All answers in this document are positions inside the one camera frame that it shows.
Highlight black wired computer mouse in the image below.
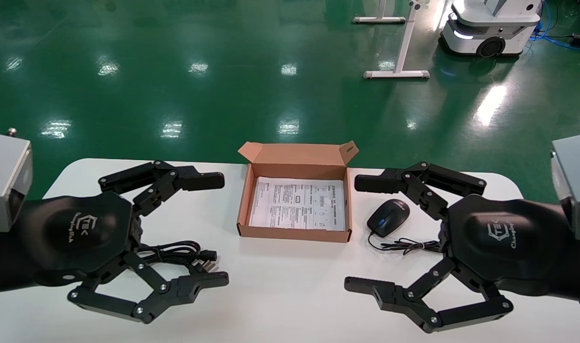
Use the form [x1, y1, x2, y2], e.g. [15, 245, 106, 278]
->
[367, 199, 445, 256]

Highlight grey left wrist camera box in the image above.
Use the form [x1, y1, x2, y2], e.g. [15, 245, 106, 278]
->
[0, 131, 34, 233]

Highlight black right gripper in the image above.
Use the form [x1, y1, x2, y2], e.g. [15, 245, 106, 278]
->
[344, 161, 580, 333]

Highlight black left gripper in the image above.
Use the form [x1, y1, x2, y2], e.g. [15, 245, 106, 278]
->
[0, 161, 230, 325]

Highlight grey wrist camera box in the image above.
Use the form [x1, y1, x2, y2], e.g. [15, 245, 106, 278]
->
[0, 131, 34, 233]
[551, 132, 580, 241]

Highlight white printed instruction sheet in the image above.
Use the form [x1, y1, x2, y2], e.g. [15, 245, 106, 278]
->
[248, 177, 346, 232]

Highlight white metal table leg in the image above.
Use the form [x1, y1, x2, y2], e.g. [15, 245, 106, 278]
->
[363, 0, 430, 80]
[353, 0, 407, 24]

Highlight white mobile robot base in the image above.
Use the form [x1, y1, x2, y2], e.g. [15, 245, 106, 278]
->
[440, 0, 543, 59]

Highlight brown cardboard box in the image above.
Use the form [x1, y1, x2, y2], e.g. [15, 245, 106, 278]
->
[237, 141, 359, 243]

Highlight black power cable with plug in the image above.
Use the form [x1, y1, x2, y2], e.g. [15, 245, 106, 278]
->
[135, 241, 219, 275]

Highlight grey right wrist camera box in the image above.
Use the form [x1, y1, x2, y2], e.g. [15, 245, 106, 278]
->
[551, 132, 580, 241]

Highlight blue floor cables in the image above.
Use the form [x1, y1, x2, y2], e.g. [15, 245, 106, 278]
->
[528, 0, 580, 50]

